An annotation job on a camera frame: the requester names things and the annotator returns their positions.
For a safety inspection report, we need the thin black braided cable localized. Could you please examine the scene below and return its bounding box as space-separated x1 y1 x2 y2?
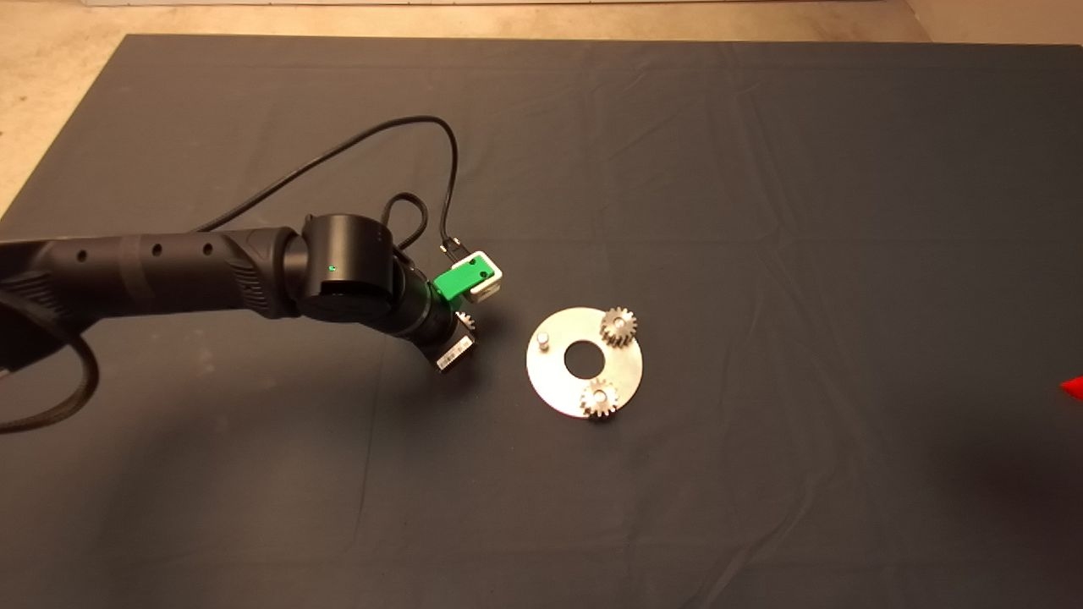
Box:
381 193 429 251

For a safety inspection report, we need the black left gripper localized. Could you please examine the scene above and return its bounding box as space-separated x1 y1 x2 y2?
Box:
421 325 478 374

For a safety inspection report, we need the black left camera cable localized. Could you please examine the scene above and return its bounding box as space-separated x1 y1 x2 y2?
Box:
196 116 465 255

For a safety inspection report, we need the dark grey table cloth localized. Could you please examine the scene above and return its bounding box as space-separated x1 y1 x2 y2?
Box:
0 34 1083 609

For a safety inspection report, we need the green left camera mount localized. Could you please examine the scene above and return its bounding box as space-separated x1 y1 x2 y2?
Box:
432 258 493 302

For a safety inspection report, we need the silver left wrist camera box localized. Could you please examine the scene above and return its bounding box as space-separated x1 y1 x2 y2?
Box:
461 250 504 303

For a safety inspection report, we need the round metal carrier plate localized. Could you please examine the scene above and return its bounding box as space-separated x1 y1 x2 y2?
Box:
526 307 644 419

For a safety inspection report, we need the thick black braided cable sleeve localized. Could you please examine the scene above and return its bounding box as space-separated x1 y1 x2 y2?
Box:
0 292 101 435

